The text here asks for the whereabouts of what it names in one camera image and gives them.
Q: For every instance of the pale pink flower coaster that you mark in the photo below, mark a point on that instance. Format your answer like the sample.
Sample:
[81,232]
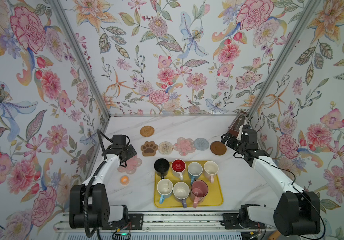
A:
[132,165]

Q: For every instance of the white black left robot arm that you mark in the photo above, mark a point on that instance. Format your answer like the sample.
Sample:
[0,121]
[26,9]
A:
[89,204]

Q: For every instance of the woven rattan round coaster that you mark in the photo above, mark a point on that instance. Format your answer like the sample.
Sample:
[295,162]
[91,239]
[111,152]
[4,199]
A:
[147,131]

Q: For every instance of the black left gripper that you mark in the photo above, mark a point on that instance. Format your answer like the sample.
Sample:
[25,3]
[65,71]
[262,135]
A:
[130,151]

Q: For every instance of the small orange ball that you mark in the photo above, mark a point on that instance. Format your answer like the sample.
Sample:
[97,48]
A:
[124,180]

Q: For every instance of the white mug purple handle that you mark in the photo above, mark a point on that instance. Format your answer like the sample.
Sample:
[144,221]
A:
[181,192]

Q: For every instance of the white mug blue handle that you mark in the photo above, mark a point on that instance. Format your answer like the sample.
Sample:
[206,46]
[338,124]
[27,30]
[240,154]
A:
[195,170]

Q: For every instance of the cork paw print coaster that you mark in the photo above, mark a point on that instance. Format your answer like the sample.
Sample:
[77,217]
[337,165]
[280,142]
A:
[149,149]

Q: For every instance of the white mug light-blue handle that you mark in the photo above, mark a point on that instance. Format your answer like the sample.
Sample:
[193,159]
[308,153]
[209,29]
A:
[165,189]

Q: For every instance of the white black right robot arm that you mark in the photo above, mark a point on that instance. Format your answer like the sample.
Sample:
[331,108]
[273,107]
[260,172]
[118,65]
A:
[297,212]

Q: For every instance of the white embroidered round coaster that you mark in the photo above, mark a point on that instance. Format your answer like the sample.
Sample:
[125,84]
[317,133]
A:
[165,148]

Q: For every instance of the grey round coaster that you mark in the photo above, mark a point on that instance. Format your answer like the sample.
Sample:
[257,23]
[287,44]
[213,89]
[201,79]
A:
[201,144]

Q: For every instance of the yellow tray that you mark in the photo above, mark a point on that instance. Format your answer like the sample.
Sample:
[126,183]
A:
[213,198]

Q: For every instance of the black mug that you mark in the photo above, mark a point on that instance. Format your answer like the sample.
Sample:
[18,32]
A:
[162,167]

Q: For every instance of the brown wooden metronome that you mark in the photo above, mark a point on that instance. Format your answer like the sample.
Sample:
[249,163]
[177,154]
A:
[237,124]

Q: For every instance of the cream mug pink handle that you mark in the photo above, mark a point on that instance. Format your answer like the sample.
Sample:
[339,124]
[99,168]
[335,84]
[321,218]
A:
[210,170]

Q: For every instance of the red interior white mug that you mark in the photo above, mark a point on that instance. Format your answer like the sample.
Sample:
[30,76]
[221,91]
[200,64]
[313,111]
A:
[178,169]

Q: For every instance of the brown wooden round coaster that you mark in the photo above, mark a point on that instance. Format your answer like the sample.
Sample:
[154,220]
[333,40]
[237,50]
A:
[218,148]

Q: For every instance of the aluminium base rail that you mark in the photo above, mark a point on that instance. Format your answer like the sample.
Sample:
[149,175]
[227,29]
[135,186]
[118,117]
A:
[190,221]

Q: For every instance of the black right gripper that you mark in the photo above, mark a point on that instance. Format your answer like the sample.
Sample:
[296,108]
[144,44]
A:
[233,139]

